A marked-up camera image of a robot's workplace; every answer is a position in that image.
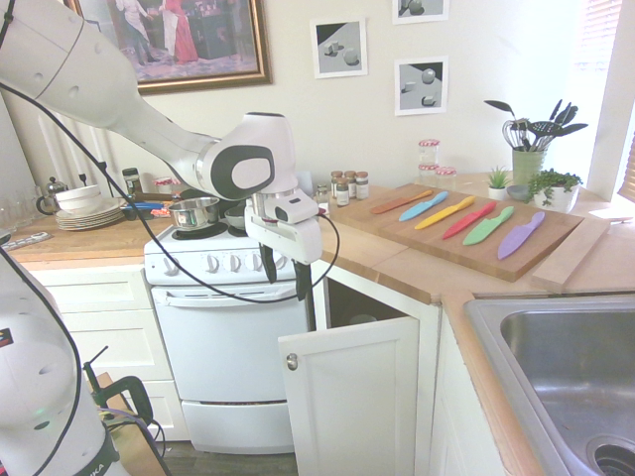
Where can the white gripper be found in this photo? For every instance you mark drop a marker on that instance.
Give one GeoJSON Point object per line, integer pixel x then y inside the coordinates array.
{"type": "Point", "coordinates": [292, 233]}

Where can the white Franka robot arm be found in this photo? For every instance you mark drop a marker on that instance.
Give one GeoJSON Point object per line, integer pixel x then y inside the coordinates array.
{"type": "Point", "coordinates": [124, 124]}

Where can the silver cabinet door knob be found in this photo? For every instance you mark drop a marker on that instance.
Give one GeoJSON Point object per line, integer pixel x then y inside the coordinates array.
{"type": "Point", "coordinates": [292, 361]}

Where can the white cabinet door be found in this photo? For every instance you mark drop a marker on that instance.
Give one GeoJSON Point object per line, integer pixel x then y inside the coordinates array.
{"type": "Point", "coordinates": [354, 396]}

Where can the white drawer cabinet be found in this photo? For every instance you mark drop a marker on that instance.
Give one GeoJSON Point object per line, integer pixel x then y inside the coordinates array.
{"type": "Point", "coordinates": [109, 337]}

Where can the small glass salt shaker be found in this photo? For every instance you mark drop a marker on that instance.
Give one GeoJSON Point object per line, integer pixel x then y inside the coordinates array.
{"type": "Point", "coordinates": [321, 193]}

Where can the white kitchen stove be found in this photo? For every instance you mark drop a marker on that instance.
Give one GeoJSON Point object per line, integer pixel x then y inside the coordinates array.
{"type": "Point", "coordinates": [228, 342]}

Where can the spice jar brown lid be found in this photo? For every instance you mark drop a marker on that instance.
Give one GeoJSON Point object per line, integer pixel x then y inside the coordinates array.
{"type": "Point", "coordinates": [362, 185]}
{"type": "Point", "coordinates": [350, 182]}
{"type": "Point", "coordinates": [342, 193]}
{"type": "Point", "coordinates": [337, 181]}

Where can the stainless steel pot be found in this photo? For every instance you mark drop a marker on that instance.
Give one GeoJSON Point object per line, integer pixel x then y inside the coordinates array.
{"type": "Point", "coordinates": [194, 212]}

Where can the orange plastic knife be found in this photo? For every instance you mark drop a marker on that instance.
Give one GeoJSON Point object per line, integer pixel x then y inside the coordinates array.
{"type": "Point", "coordinates": [399, 202]}

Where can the glass jar red checked lid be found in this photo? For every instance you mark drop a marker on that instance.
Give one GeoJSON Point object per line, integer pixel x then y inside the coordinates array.
{"type": "Point", "coordinates": [164, 185]}
{"type": "Point", "coordinates": [428, 151]}
{"type": "Point", "coordinates": [445, 177]}
{"type": "Point", "coordinates": [427, 173]}

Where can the blue plastic knife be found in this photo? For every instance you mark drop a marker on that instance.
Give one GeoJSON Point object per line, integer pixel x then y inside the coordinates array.
{"type": "Point", "coordinates": [422, 206]}

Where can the yellow plastic knife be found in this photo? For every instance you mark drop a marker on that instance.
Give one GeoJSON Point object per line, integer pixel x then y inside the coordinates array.
{"type": "Point", "coordinates": [444, 213]}

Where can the dark lidded spice jar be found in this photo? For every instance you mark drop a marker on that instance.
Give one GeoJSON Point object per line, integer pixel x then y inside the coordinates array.
{"type": "Point", "coordinates": [131, 181]}

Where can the large wooden cutting board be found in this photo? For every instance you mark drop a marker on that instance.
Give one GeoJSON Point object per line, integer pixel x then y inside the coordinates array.
{"type": "Point", "coordinates": [466, 229]}

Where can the red plastic knife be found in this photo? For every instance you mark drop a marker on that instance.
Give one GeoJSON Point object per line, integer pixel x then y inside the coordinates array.
{"type": "Point", "coordinates": [469, 220]}

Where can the stack of cream plates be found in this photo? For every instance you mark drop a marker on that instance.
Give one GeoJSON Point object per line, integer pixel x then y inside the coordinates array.
{"type": "Point", "coordinates": [89, 215]}

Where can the green plastic knife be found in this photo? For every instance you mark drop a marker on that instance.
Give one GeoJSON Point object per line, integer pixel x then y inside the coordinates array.
{"type": "Point", "coordinates": [488, 227]}

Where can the green black clamp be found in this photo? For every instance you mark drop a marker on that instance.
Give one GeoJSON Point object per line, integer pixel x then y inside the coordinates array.
{"type": "Point", "coordinates": [119, 396]}

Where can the white bowl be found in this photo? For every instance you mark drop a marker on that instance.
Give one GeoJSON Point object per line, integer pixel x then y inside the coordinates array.
{"type": "Point", "coordinates": [78, 197]}

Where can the small spiky potted plant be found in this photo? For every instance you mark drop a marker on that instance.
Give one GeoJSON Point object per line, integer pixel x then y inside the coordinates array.
{"type": "Point", "coordinates": [497, 184]}

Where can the grey still life print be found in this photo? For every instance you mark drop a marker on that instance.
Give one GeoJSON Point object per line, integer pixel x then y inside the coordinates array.
{"type": "Point", "coordinates": [421, 85]}
{"type": "Point", "coordinates": [420, 10]}
{"type": "Point", "coordinates": [340, 48]}

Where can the purple plastic knife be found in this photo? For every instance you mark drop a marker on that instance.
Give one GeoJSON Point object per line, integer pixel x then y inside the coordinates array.
{"type": "Point", "coordinates": [520, 237]}

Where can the gold framed painting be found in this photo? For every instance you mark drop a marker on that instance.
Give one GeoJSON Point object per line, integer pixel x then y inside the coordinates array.
{"type": "Point", "coordinates": [198, 44]}

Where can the small grey bowl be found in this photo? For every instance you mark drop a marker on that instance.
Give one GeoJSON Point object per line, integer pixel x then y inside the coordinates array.
{"type": "Point", "coordinates": [518, 192]}

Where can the french press coffee maker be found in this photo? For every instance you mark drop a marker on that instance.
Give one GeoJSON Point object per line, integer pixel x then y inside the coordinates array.
{"type": "Point", "coordinates": [49, 196]}

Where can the green utensil holder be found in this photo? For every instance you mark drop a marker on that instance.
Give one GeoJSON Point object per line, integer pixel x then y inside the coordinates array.
{"type": "Point", "coordinates": [527, 166]}

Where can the leafy plant in white pot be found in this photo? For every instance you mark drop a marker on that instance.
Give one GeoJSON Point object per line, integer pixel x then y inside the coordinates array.
{"type": "Point", "coordinates": [555, 188]}

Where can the narrow wooden board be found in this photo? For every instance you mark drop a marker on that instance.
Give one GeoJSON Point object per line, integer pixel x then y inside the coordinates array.
{"type": "Point", "coordinates": [570, 258]}

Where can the black kitchen utensils bunch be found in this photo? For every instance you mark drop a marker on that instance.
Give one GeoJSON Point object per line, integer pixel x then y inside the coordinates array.
{"type": "Point", "coordinates": [538, 126]}

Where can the stainless steel sink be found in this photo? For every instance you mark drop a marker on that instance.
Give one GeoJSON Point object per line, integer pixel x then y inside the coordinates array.
{"type": "Point", "coordinates": [560, 377]}

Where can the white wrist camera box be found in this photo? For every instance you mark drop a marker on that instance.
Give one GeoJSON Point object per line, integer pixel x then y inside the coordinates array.
{"type": "Point", "coordinates": [292, 208]}

